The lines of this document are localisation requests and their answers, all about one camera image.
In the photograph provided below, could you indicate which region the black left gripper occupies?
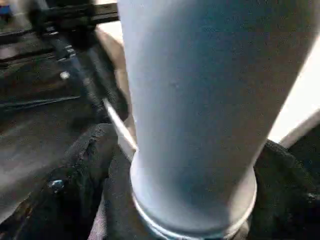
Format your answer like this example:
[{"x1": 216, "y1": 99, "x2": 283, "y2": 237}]
[{"x1": 27, "y1": 2, "x2": 128, "y2": 121}]

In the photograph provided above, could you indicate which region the white plastic table leg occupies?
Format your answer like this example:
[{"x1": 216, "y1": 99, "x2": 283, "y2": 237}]
[{"x1": 117, "y1": 0, "x2": 320, "y2": 239}]

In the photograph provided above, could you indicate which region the white plastic table top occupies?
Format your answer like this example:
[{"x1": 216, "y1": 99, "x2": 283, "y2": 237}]
[{"x1": 94, "y1": 22, "x2": 320, "y2": 162}]

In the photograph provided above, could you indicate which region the black plastic mat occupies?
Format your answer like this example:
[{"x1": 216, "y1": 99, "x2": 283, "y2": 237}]
[{"x1": 0, "y1": 20, "x2": 320, "y2": 240}]

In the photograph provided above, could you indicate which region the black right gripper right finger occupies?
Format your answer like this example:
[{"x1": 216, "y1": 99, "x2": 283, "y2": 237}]
[{"x1": 250, "y1": 141, "x2": 320, "y2": 240}]

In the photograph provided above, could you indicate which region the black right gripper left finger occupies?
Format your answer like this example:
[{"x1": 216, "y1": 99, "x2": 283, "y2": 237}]
[{"x1": 0, "y1": 125, "x2": 118, "y2": 240}]

